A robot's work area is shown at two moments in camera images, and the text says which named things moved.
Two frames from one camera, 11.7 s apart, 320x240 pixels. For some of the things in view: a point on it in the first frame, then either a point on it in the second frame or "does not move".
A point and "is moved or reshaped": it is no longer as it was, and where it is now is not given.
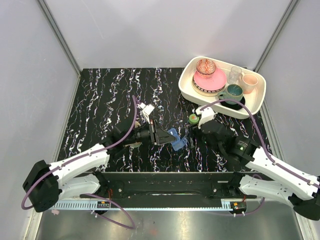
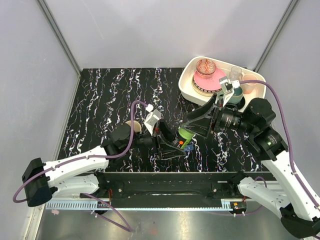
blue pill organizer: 178,143 is moved or reshaped
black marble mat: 147,125 does not move
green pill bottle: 193,119 is moved or reshaped
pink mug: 249,81 does not move
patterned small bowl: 205,68 does not move
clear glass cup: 234,74 does not move
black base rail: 171,186 does not move
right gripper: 194,131 to 208,116
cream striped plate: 206,93 does not move
